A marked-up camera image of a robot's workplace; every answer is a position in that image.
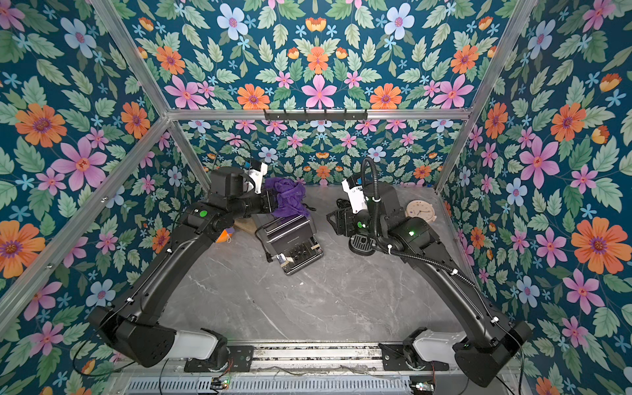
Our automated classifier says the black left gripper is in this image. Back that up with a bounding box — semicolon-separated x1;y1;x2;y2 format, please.
224;188;285;222

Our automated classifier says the purple microfiber cloth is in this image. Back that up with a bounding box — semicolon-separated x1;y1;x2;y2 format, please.
264;177;310;218

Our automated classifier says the silver espresso coffee machine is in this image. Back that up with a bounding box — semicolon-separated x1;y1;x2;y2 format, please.
254;214;324;276

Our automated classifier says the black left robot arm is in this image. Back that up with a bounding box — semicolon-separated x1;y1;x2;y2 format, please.
89;161;277;371

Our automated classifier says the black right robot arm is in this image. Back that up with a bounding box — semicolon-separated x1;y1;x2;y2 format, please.
327;158;533;388

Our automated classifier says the black capsule coffee machine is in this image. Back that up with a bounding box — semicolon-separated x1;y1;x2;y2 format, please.
348;234;375;257

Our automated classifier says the orange plush toy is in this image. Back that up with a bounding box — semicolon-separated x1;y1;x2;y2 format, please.
216;227;235;243

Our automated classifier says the pink round alarm clock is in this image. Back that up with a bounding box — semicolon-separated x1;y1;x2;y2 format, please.
405;199;437;223

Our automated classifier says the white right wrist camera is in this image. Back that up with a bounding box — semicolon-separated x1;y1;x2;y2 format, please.
342;177;367;214

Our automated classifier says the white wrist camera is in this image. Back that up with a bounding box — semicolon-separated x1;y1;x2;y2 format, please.
342;177;367;214
245;160;268;194

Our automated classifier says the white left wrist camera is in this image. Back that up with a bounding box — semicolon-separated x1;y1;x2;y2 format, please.
245;160;268;194

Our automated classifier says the black hook rail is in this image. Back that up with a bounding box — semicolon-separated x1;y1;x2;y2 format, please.
263;110;369;122

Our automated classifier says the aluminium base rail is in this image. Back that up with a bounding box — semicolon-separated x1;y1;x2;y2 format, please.
105;341;531;394

